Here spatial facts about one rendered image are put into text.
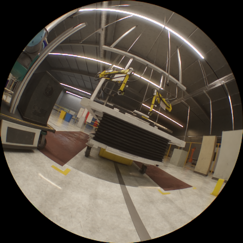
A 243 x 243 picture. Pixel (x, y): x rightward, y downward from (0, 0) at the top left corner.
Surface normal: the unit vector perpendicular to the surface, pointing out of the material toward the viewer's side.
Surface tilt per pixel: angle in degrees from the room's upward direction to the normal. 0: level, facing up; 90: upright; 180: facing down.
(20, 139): 90
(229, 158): 90
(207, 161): 90
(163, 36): 176
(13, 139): 90
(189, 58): 176
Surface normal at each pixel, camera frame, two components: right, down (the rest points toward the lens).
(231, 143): -0.91, -0.39
